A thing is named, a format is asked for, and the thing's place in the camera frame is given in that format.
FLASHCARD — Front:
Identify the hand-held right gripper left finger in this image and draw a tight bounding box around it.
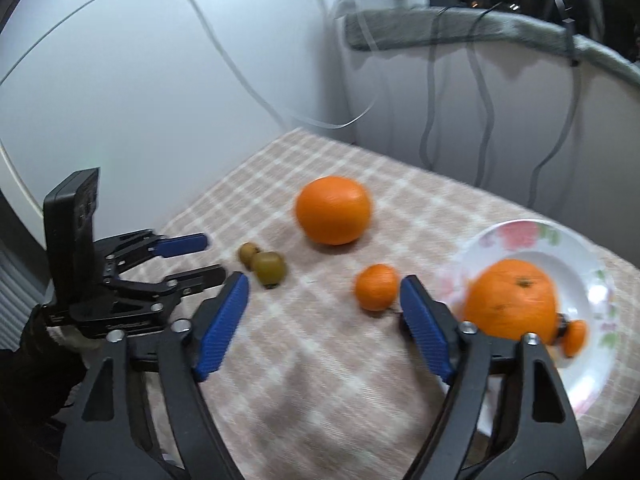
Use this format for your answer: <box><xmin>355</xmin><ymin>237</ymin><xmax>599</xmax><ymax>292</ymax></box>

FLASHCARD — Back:
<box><xmin>59</xmin><ymin>271</ymin><xmax>251</xmax><ymax>480</ymax></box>

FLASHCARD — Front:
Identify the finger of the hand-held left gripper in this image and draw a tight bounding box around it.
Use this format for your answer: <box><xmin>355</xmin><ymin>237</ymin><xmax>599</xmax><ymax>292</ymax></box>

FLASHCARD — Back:
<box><xmin>105</xmin><ymin>266</ymin><xmax>227</xmax><ymax>306</ymax></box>
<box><xmin>102</xmin><ymin>229</ymin><xmax>211</xmax><ymax>267</ymax></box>

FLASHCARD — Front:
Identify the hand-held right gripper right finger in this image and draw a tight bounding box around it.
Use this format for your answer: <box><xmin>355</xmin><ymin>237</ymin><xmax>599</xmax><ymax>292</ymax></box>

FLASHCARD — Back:
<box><xmin>399</xmin><ymin>275</ymin><xmax>587</xmax><ymax>480</ymax></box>

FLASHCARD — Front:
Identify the small brown kiwi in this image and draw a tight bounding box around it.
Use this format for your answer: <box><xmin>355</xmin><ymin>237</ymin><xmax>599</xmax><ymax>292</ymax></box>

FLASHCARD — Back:
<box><xmin>237</xmin><ymin>242</ymin><xmax>261</xmax><ymax>271</ymax></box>

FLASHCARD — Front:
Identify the medium mandarin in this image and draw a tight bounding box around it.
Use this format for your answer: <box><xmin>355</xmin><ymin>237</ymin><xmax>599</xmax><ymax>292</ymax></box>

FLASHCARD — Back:
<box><xmin>354</xmin><ymin>263</ymin><xmax>401</xmax><ymax>312</ymax></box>

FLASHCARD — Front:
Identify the greenish brown kiwi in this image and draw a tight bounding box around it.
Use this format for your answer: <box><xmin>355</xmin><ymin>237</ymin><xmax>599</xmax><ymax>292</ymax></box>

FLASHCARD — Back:
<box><xmin>251</xmin><ymin>251</ymin><xmax>287</xmax><ymax>288</ymax></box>

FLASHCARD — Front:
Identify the large dimpled orange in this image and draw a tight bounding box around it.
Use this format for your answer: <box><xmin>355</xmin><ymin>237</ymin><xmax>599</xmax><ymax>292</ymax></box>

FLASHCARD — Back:
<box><xmin>462</xmin><ymin>259</ymin><xmax>560</xmax><ymax>346</ymax></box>

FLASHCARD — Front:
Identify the tiny mandarin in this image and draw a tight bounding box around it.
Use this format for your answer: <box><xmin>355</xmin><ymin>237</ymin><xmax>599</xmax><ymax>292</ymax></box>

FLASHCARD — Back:
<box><xmin>564</xmin><ymin>320</ymin><xmax>588</xmax><ymax>358</ymax></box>

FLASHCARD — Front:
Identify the white floral plate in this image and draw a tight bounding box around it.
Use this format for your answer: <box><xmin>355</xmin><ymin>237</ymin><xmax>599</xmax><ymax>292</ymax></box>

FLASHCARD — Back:
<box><xmin>435</xmin><ymin>219</ymin><xmax>617</xmax><ymax>403</ymax></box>

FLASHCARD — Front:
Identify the beige checked tablecloth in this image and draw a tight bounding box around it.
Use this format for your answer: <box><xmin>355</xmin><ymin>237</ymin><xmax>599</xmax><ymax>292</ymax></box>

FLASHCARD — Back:
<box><xmin>125</xmin><ymin>127</ymin><xmax>631</xmax><ymax>480</ymax></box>

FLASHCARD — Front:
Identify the large smooth orange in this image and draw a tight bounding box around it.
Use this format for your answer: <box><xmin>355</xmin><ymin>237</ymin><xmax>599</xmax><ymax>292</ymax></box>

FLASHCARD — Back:
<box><xmin>294</xmin><ymin>175</ymin><xmax>373</xmax><ymax>246</ymax></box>

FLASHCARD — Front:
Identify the white cabinet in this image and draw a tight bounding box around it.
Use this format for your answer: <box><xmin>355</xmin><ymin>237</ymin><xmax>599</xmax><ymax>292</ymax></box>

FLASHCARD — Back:
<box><xmin>0</xmin><ymin>0</ymin><xmax>351</xmax><ymax>231</ymax></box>

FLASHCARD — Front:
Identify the grey windowsill mat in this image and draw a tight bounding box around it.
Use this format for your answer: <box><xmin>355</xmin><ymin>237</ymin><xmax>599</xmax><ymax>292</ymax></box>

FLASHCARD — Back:
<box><xmin>344</xmin><ymin>5</ymin><xmax>640</xmax><ymax>86</ymax></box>

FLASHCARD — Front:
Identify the long white cable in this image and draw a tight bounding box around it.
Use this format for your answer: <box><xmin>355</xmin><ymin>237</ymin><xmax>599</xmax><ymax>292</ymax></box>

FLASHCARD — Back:
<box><xmin>170</xmin><ymin>0</ymin><xmax>376</xmax><ymax>131</ymax></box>

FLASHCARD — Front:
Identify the black ring light cable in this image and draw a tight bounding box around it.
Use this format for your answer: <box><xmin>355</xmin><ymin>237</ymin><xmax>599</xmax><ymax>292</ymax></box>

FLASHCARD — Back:
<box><xmin>529</xmin><ymin>20</ymin><xmax>583</xmax><ymax>207</ymax></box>

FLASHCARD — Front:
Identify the short white cable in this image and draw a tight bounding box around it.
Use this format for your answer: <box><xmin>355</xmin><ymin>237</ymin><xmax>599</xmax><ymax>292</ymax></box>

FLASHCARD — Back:
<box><xmin>332</xmin><ymin>0</ymin><xmax>396</xmax><ymax>53</ymax></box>

